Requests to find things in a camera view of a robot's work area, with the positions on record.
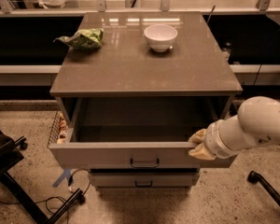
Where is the white ceramic bowl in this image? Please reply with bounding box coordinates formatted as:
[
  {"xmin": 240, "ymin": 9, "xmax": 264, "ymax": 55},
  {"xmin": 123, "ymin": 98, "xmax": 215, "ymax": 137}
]
[{"xmin": 144, "ymin": 24, "xmax": 178, "ymax": 52}]

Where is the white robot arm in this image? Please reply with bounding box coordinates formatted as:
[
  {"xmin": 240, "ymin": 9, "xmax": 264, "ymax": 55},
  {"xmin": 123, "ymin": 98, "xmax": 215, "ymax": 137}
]
[{"xmin": 189, "ymin": 96, "xmax": 280, "ymax": 161}]

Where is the black chair base left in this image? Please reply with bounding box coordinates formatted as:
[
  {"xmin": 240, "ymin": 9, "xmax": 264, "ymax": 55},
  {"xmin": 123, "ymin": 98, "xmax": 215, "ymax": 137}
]
[{"xmin": 0, "ymin": 113, "xmax": 86, "ymax": 224}]

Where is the black floor cable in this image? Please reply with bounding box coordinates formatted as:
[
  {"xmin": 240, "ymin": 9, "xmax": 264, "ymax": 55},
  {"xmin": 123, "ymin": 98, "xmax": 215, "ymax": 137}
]
[{"xmin": 0, "ymin": 167, "xmax": 91, "ymax": 224}]

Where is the blue tape cross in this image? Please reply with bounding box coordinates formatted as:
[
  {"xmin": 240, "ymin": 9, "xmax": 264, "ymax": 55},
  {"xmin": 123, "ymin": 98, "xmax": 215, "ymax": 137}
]
[{"xmin": 52, "ymin": 169, "xmax": 73, "ymax": 188}]

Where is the grey drawer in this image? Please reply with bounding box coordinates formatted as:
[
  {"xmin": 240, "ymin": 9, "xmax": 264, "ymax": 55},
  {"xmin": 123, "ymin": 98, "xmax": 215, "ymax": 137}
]
[
  {"xmin": 49, "ymin": 97, "xmax": 233, "ymax": 169},
  {"xmin": 89, "ymin": 172, "xmax": 199, "ymax": 189}
]

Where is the wire basket with snacks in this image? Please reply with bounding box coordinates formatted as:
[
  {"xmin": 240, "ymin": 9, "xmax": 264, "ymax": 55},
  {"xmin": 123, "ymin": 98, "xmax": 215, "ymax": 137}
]
[{"xmin": 48, "ymin": 111, "xmax": 68, "ymax": 146}]

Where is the grey bottom drawer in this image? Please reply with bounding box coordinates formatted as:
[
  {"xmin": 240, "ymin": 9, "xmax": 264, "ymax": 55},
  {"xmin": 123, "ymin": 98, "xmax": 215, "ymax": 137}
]
[{"xmin": 89, "ymin": 172, "xmax": 199, "ymax": 189}]

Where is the black chair leg right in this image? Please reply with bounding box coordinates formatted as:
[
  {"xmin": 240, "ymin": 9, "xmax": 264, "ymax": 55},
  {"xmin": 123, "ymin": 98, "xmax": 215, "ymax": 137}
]
[{"xmin": 247, "ymin": 171, "xmax": 280, "ymax": 207}]

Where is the green chip bag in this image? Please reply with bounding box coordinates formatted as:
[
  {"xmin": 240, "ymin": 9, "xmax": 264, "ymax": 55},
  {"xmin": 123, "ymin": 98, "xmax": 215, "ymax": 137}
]
[{"xmin": 55, "ymin": 28, "xmax": 104, "ymax": 50}]

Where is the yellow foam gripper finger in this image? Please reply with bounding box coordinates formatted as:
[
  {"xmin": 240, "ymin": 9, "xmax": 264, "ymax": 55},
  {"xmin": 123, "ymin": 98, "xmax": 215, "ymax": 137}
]
[
  {"xmin": 189, "ymin": 143, "xmax": 216, "ymax": 161},
  {"xmin": 189, "ymin": 129, "xmax": 206, "ymax": 144}
]

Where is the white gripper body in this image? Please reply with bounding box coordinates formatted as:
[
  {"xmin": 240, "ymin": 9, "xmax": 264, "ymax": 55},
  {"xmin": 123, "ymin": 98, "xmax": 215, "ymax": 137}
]
[{"xmin": 204, "ymin": 120, "xmax": 238, "ymax": 159}]

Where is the grey top drawer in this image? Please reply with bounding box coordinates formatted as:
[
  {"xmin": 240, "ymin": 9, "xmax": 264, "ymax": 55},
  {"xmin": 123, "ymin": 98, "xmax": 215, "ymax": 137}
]
[{"xmin": 49, "ymin": 97, "xmax": 233, "ymax": 169}]

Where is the grey drawer cabinet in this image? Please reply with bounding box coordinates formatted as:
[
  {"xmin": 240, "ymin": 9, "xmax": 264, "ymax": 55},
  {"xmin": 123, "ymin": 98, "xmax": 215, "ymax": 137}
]
[{"xmin": 49, "ymin": 11, "xmax": 244, "ymax": 191}]

